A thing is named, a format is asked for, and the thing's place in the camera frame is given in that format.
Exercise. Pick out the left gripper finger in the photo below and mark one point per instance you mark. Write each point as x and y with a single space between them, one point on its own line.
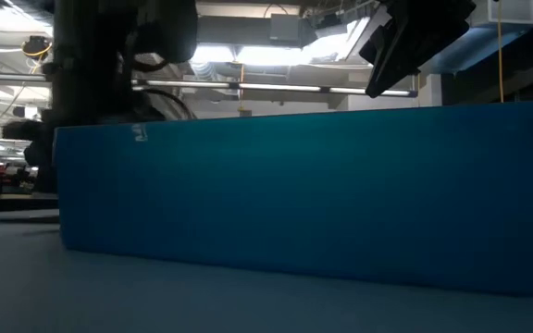
44 176

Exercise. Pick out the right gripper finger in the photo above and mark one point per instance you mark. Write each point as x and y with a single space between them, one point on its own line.
377 44
391 74

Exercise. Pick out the blue plastic bin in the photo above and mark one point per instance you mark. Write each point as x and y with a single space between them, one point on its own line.
294 199

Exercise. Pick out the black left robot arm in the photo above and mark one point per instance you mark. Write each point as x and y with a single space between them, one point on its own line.
90 55

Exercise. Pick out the grey ceiling box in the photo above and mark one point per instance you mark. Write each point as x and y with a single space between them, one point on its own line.
292 30

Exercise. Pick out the long ceiling light bar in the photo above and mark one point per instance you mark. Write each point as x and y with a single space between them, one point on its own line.
271 87

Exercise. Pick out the blue-grey table mat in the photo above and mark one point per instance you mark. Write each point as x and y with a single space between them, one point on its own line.
155 300

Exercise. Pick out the white ceiling air duct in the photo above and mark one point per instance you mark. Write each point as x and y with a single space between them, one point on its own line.
470 46

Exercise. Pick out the black table frame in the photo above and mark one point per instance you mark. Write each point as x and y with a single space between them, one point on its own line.
7 203

